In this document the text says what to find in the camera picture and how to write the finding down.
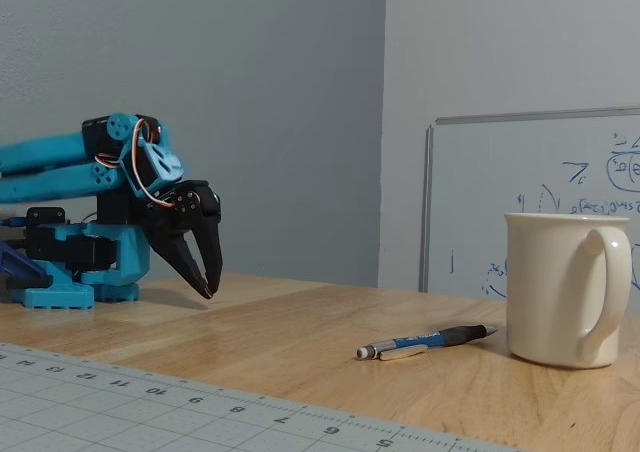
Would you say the cream ceramic mug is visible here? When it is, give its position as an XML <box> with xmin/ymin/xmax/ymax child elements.
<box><xmin>503</xmin><ymin>211</ymin><xmax>633</xmax><ymax>370</ymax></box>

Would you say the whiteboard with blue drawings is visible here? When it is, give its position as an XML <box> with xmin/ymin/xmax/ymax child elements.
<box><xmin>418</xmin><ymin>105</ymin><xmax>640</xmax><ymax>304</ymax></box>

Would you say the dark blue table clamp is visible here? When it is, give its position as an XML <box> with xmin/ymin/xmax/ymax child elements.
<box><xmin>0</xmin><ymin>240</ymin><xmax>52</xmax><ymax>293</ymax></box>

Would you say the blue and black pen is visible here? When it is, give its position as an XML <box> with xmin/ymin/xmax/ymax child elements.
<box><xmin>356</xmin><ymin>324</ymin><xmax>499</xmax><ymax>362</ymax></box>

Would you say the grey cutting mat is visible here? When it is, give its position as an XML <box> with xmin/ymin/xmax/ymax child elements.
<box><xmin>0</xmin><ymin>341</ymin><xmax>529</xmax><ymax>452</ymax></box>

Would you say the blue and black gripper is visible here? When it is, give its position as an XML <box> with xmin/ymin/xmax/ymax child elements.
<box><xmin>119</xmin><ymin>140</ymin><xmax>224</xmax><ymax>301</ymax></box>

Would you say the red white servo wire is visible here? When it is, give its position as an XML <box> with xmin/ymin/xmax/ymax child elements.
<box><xmin>94</xmin><ymin>116</ymin><xmax>177</xmax><ymax>208</ymax></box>

